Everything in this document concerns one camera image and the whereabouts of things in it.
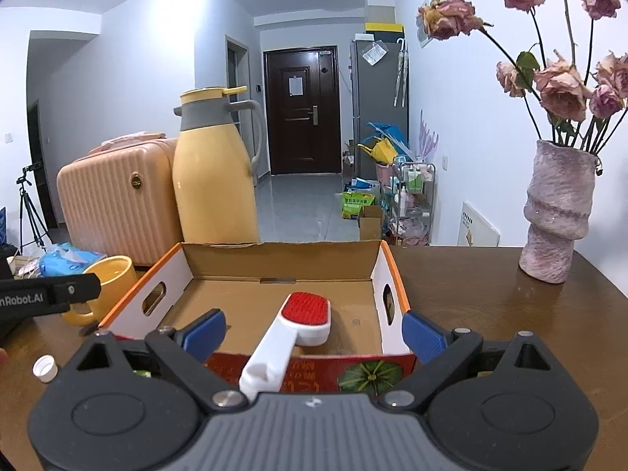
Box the wire storage trolley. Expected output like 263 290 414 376
387 159 437 247

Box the clear plastic pouch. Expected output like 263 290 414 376
360 42 388 66

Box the blue folded plastic rack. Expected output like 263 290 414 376
367 121 408 150

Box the dark brown entrance door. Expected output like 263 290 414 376
263 46 341 176

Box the yellow thermos jug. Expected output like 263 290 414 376
173 86 268 245

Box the yellow mug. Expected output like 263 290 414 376
61 255 138 325

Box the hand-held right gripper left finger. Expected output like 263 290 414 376
63 308 248 413

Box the grey interior door frame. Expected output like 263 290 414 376
226 35 251 106

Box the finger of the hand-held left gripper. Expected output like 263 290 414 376
49 272 102 312

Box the white bottle cap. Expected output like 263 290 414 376
32 354 58 383

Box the purple wall decoration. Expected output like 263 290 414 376
417 108 441 160

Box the paper wall note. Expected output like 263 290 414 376
417 10 435 50

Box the red orange cardboard box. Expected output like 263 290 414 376
98 239 418 396

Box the black tripod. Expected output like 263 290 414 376
16 162 52 256

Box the yellow black box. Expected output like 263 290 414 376
364 22 404 40

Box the bunch of dried roses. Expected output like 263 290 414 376
417 0 628 153

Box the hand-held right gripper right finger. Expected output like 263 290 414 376
383 310 565 410

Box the green bag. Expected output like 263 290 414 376
342 191 376 221

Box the white red lint brush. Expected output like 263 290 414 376
239 292 330 400

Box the peach ribbed suitcase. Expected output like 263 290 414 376
56 131 184 268

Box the pink textured vase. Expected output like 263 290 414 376
519 139 602 284

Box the blue tissue pack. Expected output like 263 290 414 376
37 243 106 278

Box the small brown cardboard box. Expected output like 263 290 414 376
357 204 384 241

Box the yellow watering can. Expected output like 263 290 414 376
357 137 397 164

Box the white folded umbrella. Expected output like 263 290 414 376
394 38 409 107

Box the white cable bundle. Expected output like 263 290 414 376
10 254 41 276

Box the grey refrigerator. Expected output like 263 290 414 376
349 37 409 192

